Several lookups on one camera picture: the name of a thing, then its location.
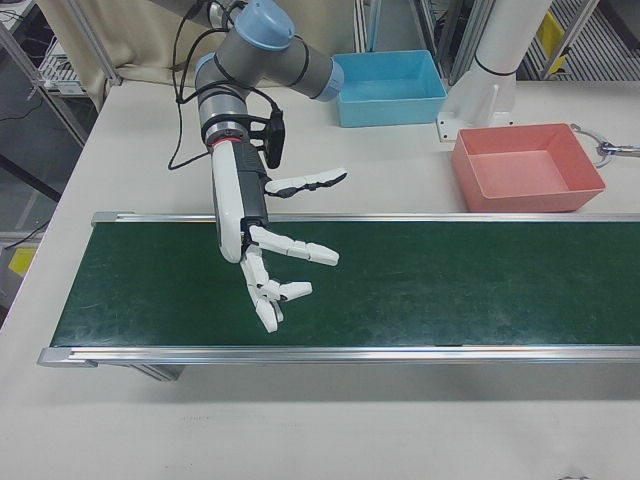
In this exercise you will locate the white dexterous robot hand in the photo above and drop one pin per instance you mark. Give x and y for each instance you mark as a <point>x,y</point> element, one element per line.
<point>227,200</point>

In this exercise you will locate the grey UR5e robot arm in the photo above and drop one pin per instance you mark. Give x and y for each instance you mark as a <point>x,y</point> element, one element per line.
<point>270,55</point>

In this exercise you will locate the blue plastic box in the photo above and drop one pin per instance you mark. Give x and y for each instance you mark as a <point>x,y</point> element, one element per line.
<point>390,90</point>

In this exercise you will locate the pink plastic box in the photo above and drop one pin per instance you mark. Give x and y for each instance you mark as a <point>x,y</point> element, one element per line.
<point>525,170</point>

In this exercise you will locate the beige curtain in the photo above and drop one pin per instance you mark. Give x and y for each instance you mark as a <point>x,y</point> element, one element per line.
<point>145,35</point>

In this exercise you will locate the slanted aluminium strut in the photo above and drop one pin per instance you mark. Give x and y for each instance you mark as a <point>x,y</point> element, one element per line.
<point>95,45</point>

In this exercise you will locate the yellow floor label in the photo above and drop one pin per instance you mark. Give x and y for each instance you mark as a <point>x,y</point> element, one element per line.
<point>22,261</point>

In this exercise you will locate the metal reacher grabber tool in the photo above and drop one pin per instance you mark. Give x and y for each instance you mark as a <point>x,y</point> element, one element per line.
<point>607,147</point>

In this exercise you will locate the metal roller track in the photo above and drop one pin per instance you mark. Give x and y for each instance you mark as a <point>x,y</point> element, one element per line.
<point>600,40</point>

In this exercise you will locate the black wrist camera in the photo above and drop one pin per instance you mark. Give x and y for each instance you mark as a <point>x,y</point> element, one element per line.
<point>275,140</point>

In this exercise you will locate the green conveyor belt aluminium frame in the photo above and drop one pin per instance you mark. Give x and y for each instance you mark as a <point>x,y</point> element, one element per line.
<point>400,285</point>

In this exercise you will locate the aluminium frame post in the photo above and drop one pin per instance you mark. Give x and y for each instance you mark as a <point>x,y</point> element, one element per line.
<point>367,25</point>

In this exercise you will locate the aluminium frame rack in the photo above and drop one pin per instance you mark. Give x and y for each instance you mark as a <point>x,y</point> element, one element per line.
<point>460,35</point>

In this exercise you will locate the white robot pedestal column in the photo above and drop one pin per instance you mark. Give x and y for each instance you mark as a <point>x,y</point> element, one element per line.
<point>495,40</point>

